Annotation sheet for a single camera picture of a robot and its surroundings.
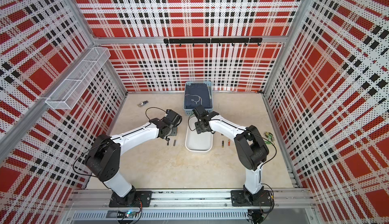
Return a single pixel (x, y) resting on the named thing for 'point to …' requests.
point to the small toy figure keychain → (143, 103)
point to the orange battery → (229, 142)
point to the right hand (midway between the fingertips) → (205, 126)
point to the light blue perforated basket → (188, 111)
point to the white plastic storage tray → (201, 142)
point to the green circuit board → (130, 214)
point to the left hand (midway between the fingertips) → (172, 129)
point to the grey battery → (174, 143)
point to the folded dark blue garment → (197, 94)
